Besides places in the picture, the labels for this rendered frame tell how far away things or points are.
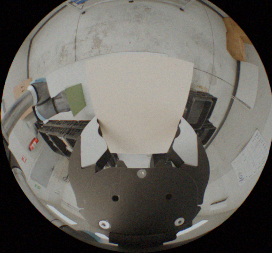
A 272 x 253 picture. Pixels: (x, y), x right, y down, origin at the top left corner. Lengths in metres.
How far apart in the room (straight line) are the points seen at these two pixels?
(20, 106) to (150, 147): 0.52
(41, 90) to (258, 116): 3.03
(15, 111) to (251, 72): 3.05
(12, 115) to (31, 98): 0.15
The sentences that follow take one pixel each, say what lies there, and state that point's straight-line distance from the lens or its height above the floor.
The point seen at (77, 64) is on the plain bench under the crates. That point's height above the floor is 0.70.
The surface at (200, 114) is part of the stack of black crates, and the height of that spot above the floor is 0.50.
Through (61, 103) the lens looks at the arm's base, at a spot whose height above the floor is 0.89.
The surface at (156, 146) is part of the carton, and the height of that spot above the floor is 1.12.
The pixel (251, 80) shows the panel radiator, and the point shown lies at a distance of 2.57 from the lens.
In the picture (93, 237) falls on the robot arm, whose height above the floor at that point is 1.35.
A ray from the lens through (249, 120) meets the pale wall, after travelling 2.59.
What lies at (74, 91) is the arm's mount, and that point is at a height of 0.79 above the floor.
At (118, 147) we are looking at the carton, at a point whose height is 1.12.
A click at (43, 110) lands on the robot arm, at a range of 0.58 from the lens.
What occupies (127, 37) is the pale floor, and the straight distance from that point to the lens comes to 1.32.
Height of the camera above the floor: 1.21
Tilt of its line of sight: 58 degrees down
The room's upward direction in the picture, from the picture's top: 180 degrees clockwise
